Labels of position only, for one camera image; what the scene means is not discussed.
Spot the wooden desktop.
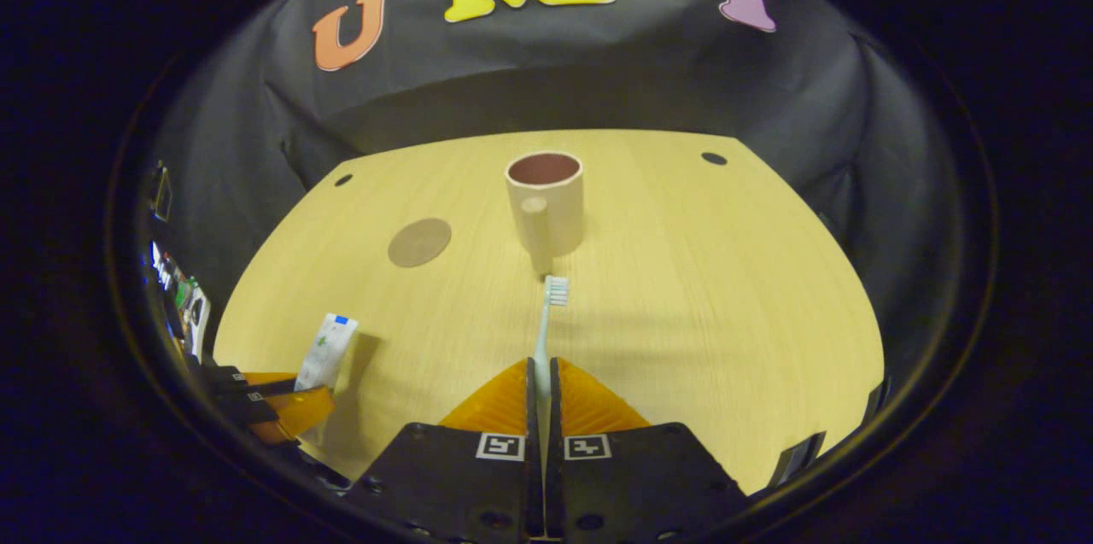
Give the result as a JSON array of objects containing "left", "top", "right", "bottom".
[{"left": 212, "top": 130, "right": 886, "bottom": 495}]

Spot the black backdrop cloth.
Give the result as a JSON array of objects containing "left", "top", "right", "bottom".
[{"left": 145, "top": 0, "right": 966, "bottom": 374}]

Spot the white side table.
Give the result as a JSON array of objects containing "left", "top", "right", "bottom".
[{"left": 175, "top": 275, "right": 212, "bottom": 361}]

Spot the white toothpaste tube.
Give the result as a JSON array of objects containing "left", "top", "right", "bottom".
[{"left": 295, "top": 313, "right": 359, "bottom": 393}]

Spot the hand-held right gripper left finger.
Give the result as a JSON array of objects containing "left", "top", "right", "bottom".
[{"left": 346, "top": 356, "right": 545, "bottom": 544}]

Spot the computer monitor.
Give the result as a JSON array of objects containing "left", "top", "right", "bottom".
[{"left": 150, "top": 238, "right": 176, "bottom": 293}]

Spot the pale green toothbrush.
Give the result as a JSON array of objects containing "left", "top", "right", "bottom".
[{"left": 534, "top": 275, "right": 570, "bottom": 408}]

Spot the black desk edge bracket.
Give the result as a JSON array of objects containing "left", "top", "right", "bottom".
[{"left": 771, "top": 431, "right": 827, "bottom": 487}]

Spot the beige cup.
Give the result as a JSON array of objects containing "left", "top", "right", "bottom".
[{"left": 505, "top": 151, "right": 587, "bottom": 276}]

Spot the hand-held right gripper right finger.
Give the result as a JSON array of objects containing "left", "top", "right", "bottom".
[{"left": 546, "top": 356, "right": 752, "bottom": 544}]

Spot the round brown coaster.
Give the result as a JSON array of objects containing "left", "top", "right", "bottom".
[{"left": 387, "top": 218, "right": 453, "bottom": 268}]

